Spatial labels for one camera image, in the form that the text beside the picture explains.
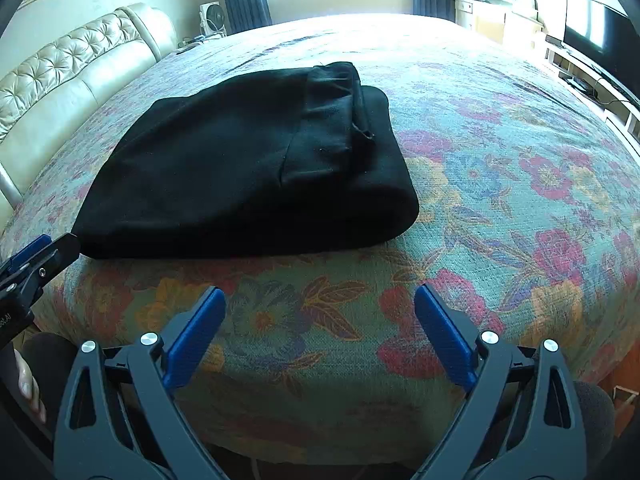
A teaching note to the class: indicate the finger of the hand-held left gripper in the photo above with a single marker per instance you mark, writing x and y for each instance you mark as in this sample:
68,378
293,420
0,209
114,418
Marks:
55,255
27,250

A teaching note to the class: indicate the black set-top box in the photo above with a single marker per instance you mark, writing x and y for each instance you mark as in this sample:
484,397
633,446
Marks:
580,84

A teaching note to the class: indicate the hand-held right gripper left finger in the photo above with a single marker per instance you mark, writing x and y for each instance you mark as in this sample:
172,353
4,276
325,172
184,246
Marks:
195,337

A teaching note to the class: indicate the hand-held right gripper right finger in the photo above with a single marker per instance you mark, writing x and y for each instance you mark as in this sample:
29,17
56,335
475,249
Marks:
445,337

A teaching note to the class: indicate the black flat television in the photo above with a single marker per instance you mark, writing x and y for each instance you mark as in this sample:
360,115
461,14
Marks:
610,40

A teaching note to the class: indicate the cream vanity dresser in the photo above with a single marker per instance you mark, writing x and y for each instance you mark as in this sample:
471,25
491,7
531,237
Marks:
480,17

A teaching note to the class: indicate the white desk fan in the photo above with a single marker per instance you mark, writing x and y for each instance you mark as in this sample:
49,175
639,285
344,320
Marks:
211,19

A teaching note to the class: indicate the person's left hand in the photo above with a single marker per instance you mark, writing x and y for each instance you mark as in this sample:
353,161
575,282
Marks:
27,385

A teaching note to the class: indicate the cream tufted headboard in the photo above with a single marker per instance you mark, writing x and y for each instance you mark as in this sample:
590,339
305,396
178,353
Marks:
75,60

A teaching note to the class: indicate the person's dark trouser leg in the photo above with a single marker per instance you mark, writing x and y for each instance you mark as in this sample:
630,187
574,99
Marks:
50,370
595,420

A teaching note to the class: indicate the black pants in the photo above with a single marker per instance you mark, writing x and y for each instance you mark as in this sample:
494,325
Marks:
225,170

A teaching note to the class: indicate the floral bedspread bed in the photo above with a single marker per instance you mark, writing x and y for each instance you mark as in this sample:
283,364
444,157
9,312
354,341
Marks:
500,135

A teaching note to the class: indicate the white television stand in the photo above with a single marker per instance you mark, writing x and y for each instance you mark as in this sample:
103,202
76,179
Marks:
625,107

